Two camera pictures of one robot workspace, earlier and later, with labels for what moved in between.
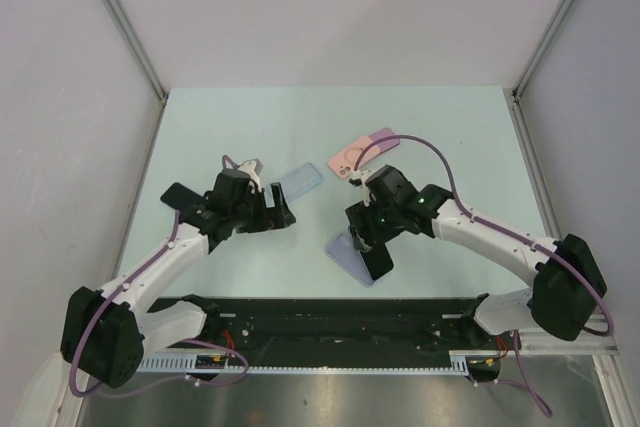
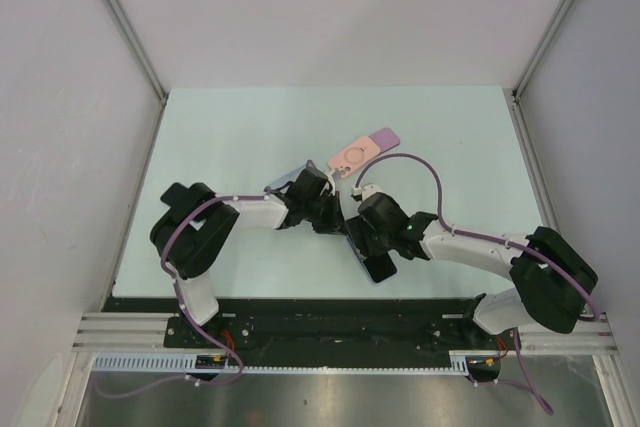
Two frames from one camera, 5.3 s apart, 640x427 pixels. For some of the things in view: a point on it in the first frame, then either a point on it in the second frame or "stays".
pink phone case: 343,165 stays
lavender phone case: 342,251 to 361,258
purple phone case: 387,143 stays
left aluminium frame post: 125,20 stays
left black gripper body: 252,215 to 321,212
